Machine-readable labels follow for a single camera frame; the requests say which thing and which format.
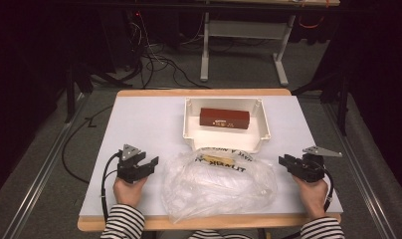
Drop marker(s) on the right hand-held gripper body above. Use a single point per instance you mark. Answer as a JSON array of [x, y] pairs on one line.
[[310, 167]]

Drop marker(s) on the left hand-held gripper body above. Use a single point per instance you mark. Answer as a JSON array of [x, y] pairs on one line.
[[129, 169]]

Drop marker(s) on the white plastic bin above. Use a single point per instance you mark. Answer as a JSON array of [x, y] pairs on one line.
[[226, 139]]

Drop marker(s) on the clear plastic bag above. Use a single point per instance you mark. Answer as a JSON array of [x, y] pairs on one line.
[[219, 189]]

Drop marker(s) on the red rectangular box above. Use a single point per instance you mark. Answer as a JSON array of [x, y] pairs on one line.
[[224, 118]]

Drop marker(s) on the person's left hand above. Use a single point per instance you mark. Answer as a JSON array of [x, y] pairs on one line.
[[127, 192]]

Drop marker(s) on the person's right hand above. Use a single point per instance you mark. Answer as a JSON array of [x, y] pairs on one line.
[[311, 197]]

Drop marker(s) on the white table mat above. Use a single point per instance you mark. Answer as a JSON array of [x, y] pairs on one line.
[[139, 126]]

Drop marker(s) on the black metal stand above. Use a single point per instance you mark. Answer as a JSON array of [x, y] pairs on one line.
[[71, 89], [343, 99]]

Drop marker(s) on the person's striped shirt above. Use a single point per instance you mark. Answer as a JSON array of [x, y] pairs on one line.
[[219, 235]]

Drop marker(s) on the metal floor rail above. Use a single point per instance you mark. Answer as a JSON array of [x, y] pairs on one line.
[[361, 172], [43, 169]]

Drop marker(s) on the white desk frame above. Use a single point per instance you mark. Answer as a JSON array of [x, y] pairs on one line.
[[245, 29]]

